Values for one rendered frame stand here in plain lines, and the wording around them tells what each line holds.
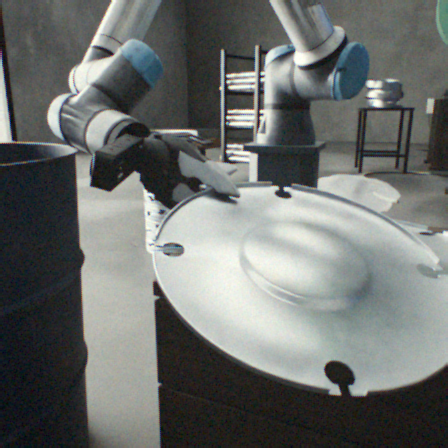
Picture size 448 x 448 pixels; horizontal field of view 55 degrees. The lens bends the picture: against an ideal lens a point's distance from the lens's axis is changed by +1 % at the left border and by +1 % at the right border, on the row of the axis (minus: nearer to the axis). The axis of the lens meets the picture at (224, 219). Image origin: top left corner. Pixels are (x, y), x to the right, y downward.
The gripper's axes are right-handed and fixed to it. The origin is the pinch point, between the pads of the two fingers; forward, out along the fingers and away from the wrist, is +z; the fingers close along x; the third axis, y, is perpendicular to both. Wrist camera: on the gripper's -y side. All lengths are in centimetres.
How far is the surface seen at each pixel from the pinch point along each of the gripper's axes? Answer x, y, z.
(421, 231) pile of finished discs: 3.6, 27.6, 16.4
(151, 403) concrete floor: 48, 8, -12
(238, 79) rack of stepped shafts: 10, 225, -166
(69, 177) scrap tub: 3.7, -7.2, -19.6
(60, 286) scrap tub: 15.5, -11.5, -13.6
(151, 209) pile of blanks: 46, 66, -77
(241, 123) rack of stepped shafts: 39, 221, -153
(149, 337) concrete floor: 53, 24, -30
